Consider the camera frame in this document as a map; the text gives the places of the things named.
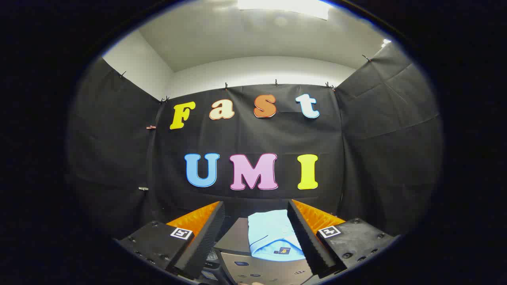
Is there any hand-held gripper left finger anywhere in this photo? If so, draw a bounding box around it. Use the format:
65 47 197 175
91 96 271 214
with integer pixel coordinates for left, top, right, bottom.
117 201 225 280

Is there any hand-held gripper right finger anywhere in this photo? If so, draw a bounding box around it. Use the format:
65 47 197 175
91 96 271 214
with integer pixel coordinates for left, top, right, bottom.
287 199 398 278

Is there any grey washing machine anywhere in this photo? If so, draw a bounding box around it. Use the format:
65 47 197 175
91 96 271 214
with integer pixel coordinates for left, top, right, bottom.
201 249 228 285

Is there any light blue shirt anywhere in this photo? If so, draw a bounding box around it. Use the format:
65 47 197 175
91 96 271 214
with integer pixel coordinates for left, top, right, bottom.
248 209 306 262

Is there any black backdrop cloth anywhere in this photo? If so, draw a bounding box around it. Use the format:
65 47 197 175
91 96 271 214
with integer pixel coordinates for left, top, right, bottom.
67 42 443 238

